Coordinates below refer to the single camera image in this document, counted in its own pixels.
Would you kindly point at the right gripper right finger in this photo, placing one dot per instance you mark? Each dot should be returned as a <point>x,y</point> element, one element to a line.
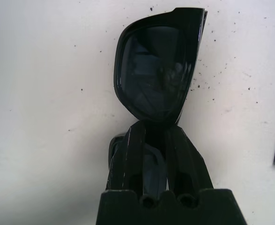
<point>186,164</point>

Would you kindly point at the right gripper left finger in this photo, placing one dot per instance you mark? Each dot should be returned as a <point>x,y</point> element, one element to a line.
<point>128,164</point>

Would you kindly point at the black sunglasses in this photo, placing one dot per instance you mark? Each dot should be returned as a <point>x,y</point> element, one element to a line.
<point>156,70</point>

